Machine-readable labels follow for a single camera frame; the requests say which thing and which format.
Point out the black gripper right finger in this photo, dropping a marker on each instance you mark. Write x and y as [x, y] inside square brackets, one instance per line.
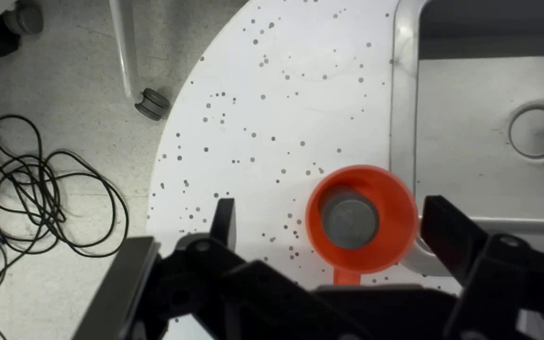
[453, 239]

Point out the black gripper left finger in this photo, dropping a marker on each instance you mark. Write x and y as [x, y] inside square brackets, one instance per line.
[223, 226]

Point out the orange plastic cup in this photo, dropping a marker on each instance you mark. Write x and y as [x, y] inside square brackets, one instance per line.
[398, 222]

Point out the grey round disc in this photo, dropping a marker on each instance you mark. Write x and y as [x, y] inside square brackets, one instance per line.
[349, 222]

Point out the toy kitchen countertop unit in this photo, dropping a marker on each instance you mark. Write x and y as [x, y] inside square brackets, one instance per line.
[285, 94]

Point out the black caster wheel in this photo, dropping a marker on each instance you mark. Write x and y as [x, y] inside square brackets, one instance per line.
[151, 105]

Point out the grey toy sink basin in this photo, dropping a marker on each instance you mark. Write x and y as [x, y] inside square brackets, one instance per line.
[466, 107]

